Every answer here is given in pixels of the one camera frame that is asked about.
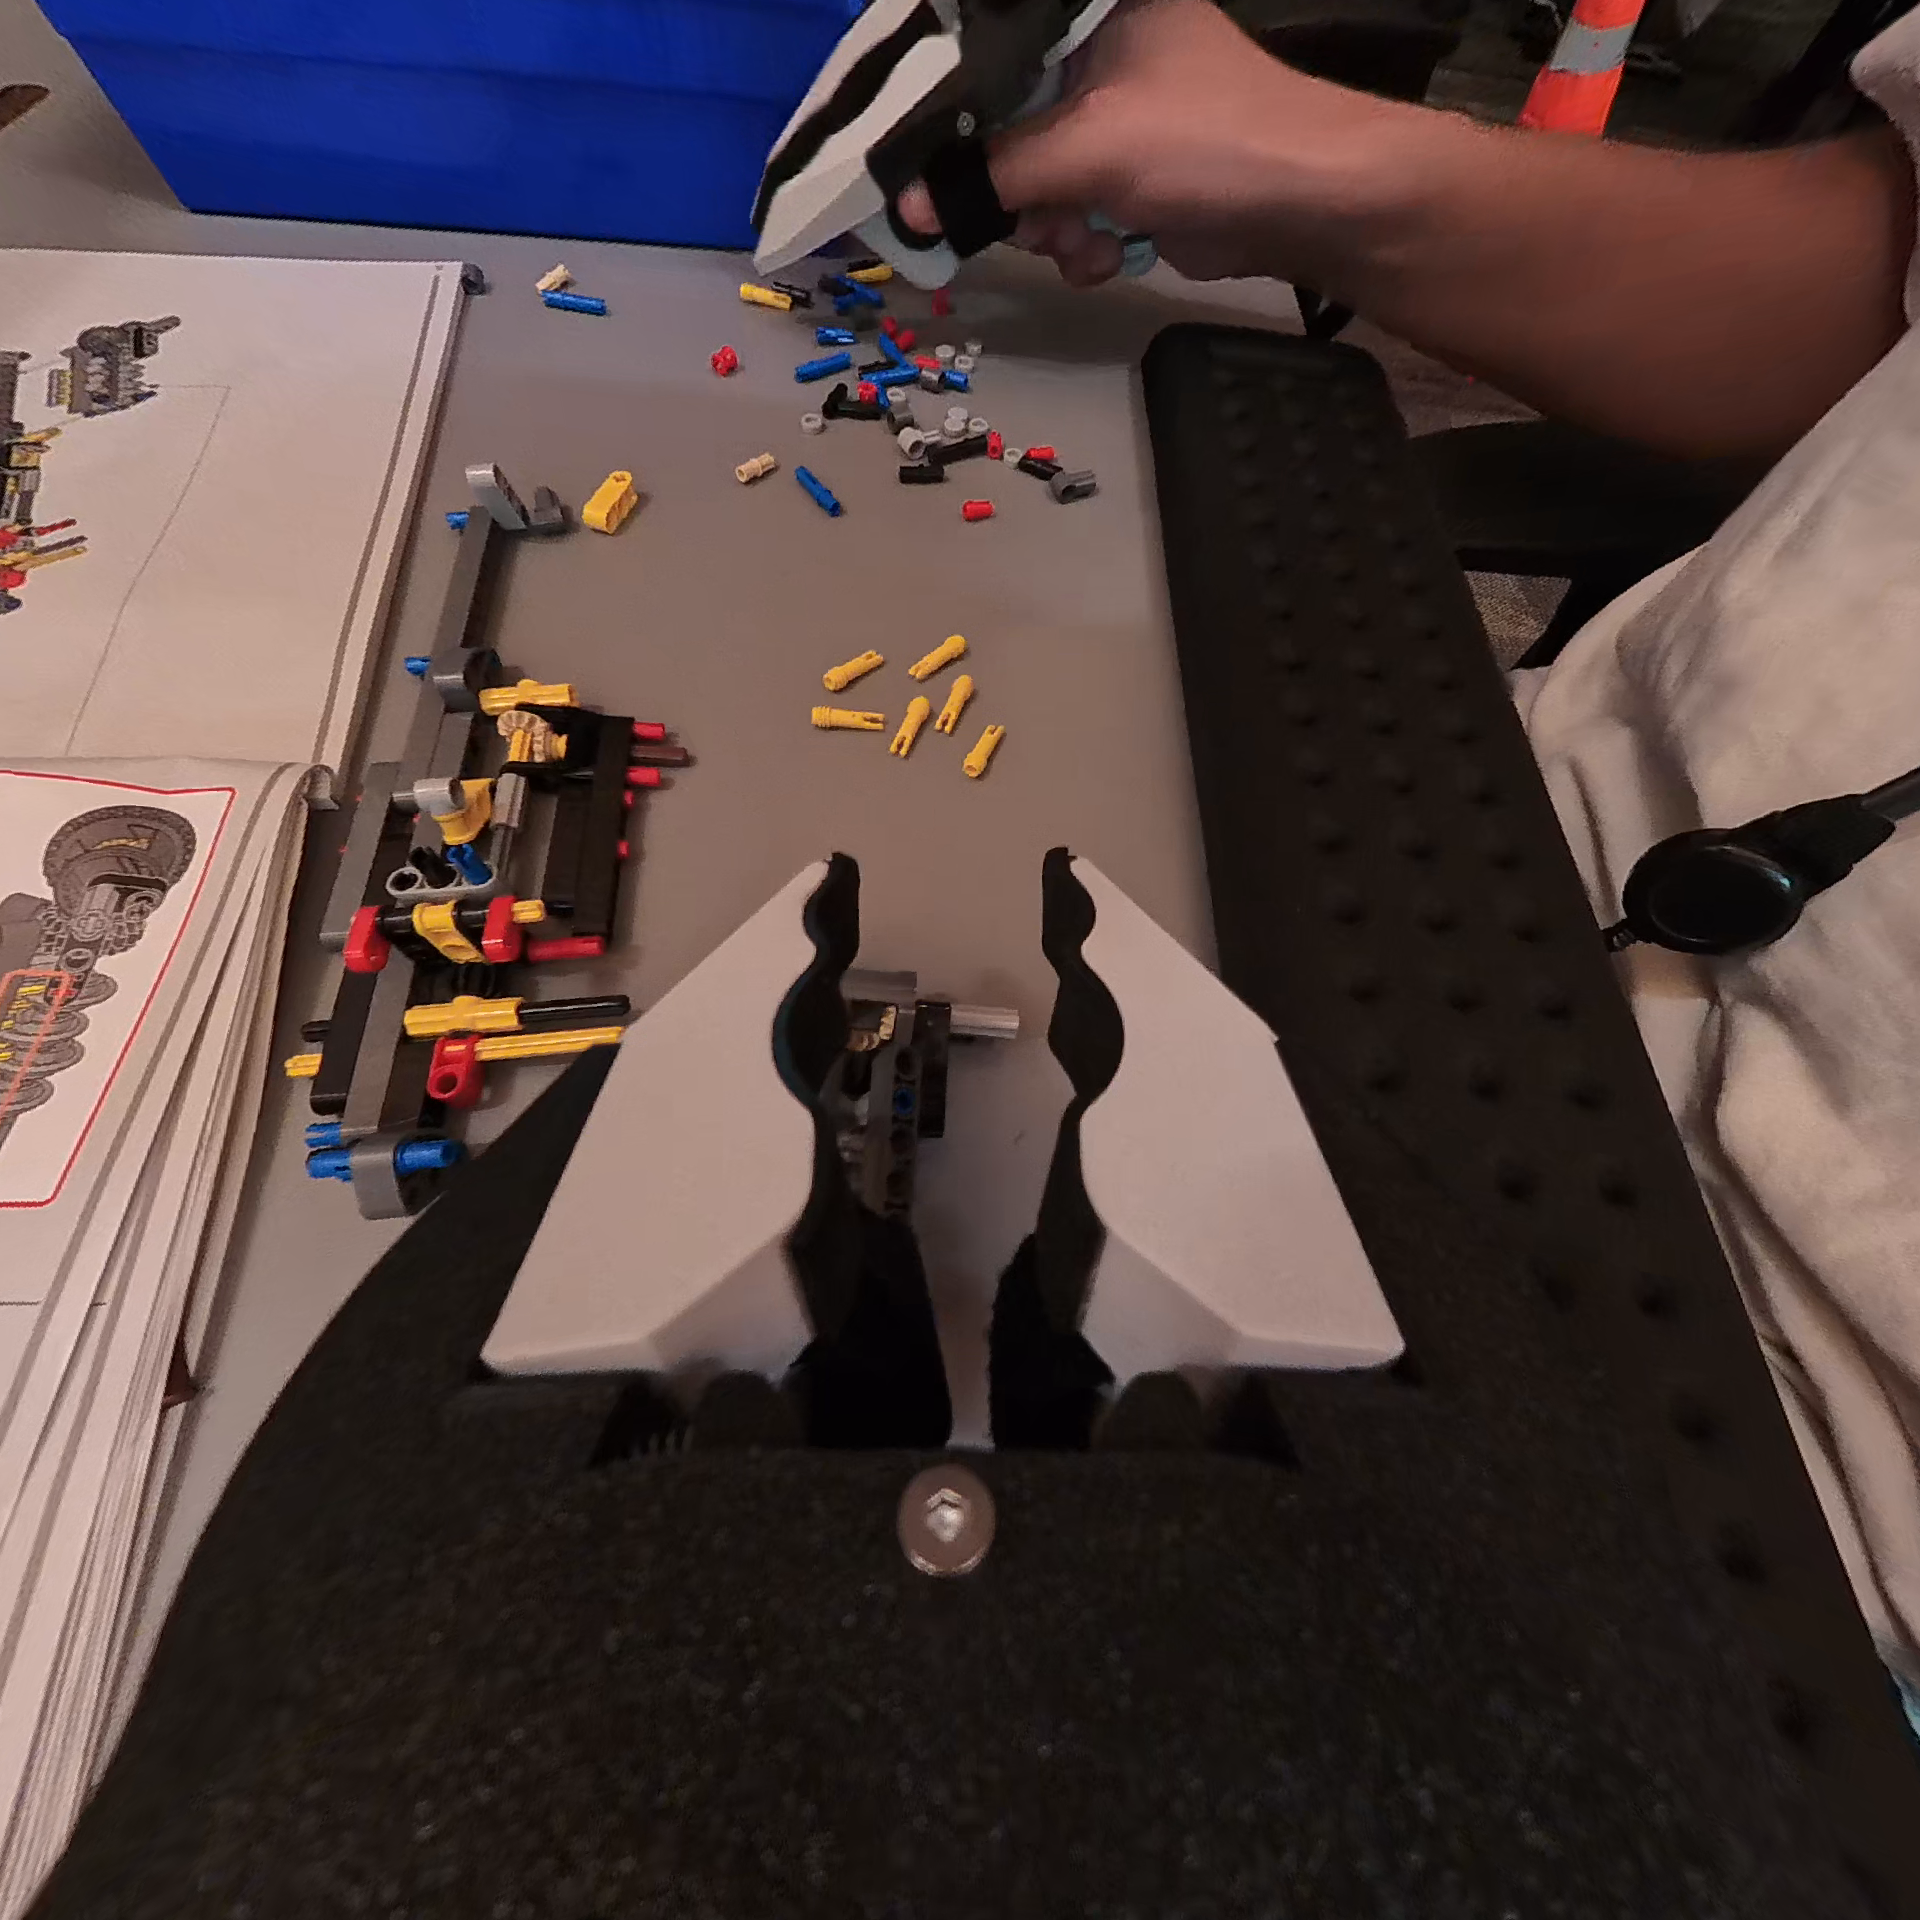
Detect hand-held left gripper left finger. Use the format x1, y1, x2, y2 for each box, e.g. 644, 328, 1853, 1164
482, 853, 861, 1381

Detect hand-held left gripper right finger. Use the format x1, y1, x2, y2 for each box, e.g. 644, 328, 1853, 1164
1043, 846, 1405, 1381

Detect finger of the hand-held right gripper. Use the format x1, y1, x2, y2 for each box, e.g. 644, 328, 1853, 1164
755, 90, 938, 277
756, 0, 961, 214

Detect heap of small lego pieces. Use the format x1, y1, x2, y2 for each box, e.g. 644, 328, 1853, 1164
710, 254, 1100, 524

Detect grey lego gear assembly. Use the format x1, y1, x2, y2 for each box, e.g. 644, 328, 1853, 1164
818, 966, 1022, 1216

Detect group of yellow lego pins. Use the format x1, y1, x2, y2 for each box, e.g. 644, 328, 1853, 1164
809, 634, 1009, 778

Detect lego instruction booklet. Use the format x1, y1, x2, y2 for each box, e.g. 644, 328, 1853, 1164
0, 247, 484, 1862

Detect person's right forearm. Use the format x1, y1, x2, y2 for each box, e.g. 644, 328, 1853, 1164
1409, 106, 1920, 452

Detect long lego chassis assembly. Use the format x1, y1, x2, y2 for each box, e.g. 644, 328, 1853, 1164
287, 462, 696, 1219

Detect person's right hand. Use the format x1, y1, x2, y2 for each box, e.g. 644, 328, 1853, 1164
902, 8, 1446, 290

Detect black perforated foam pad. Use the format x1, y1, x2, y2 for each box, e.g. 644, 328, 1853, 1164
1145, 321, 1920, 1920

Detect blue plastic bin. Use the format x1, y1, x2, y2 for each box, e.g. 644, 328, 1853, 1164
38, 0, 889, 247

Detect orange traffic cone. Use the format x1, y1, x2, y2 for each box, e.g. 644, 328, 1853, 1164
1517, 0, 1646, 137

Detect person's white shirt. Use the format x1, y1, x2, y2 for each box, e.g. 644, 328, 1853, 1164
1508, 0, 1920, 1651

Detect black round strap clip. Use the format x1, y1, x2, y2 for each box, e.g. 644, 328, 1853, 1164
1620, 832, 1802, 954

